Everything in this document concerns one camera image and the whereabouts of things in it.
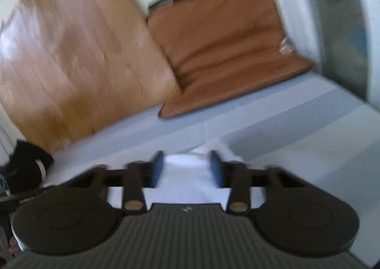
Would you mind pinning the black bag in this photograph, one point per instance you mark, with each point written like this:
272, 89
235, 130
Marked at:
25, 166

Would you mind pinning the white garment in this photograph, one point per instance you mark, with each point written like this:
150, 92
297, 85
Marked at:
184, 174

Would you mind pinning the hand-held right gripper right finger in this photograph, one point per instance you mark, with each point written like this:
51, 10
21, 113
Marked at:
216, 168

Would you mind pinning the brown cushion mat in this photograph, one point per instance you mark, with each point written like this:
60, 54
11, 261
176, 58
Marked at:
225, 49

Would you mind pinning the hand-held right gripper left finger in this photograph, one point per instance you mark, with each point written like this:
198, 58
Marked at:
158, 168

